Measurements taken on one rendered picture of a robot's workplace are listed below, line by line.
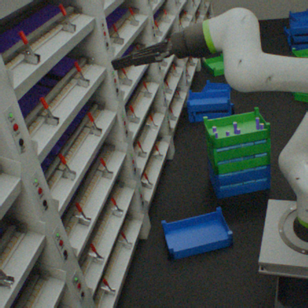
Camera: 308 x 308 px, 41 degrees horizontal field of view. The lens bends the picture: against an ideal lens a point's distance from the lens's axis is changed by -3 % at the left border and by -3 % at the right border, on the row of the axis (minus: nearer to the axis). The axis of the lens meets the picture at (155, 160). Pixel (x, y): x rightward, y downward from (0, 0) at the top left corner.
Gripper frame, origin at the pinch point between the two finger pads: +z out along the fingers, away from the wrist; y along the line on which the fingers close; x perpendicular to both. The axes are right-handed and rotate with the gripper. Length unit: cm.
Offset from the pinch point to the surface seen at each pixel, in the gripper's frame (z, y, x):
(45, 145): 20.6, -24.7, -8.5
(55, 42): 18.6, 1.0, 12.0
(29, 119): 25.8, -18.5, -2.2
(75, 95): 22.6, 4.2, -7.2
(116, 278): 39, -7, -84
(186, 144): 33, 118, -99
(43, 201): 22.6, -35.1, -19.6
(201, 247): 11, 22, -100
